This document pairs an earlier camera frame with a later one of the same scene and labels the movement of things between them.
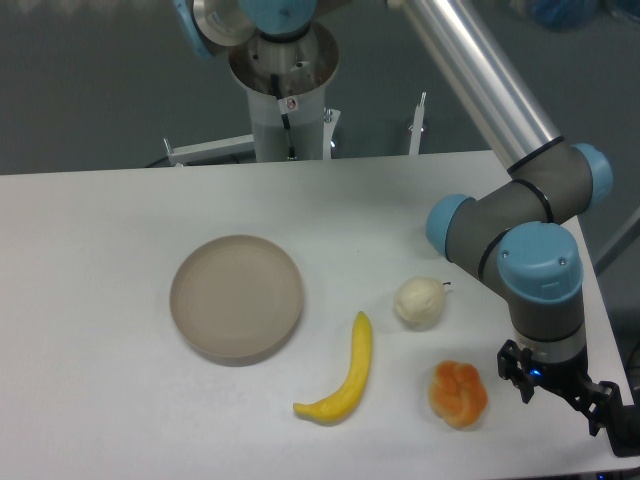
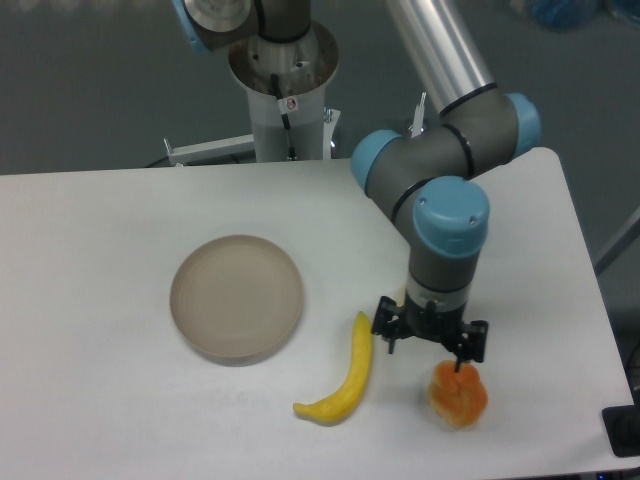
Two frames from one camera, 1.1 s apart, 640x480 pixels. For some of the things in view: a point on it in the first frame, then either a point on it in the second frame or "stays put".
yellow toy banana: [333, 407] stays put
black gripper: [600, 402] to [444, 325]
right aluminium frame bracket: [417, 125] stays put
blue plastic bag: [566, 15] stays put
